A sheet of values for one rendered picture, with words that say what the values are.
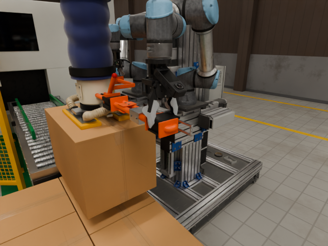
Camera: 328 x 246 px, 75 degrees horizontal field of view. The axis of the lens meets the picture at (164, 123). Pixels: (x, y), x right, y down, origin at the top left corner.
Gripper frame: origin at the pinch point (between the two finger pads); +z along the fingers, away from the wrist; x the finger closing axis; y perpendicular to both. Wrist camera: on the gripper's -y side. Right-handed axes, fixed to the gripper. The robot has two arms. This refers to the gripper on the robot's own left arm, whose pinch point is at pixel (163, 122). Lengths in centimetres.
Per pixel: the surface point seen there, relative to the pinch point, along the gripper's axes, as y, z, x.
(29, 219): 61, 62, 43
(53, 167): 96, 56, 22
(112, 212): 39, 62, 6
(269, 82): 256, 80, -575
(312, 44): 171, -22, -583
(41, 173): 96, 58, 30
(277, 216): 5, 117, -127
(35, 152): 145, 63, 28
